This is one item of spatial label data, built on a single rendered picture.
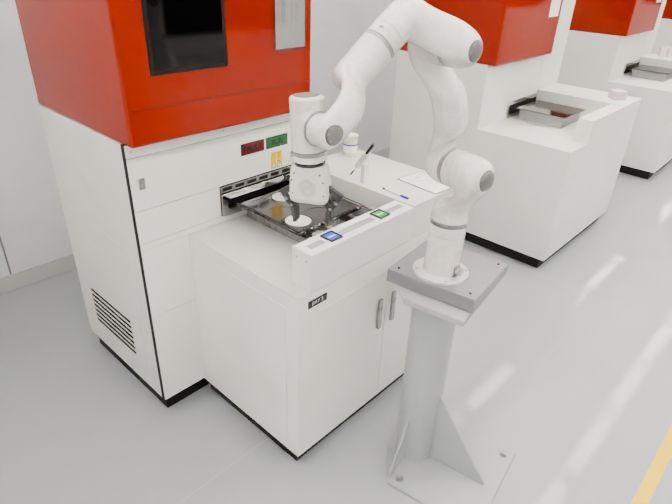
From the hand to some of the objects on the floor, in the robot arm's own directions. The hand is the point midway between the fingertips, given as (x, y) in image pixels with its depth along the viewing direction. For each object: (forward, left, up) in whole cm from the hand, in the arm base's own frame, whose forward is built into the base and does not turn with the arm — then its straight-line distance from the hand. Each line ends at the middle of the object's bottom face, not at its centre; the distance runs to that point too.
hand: (312, 218), depth 140 cm
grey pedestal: (-18, -58, -118) cm, 133 cm away
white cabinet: (+49, -61, -117) cm, 141 cm away
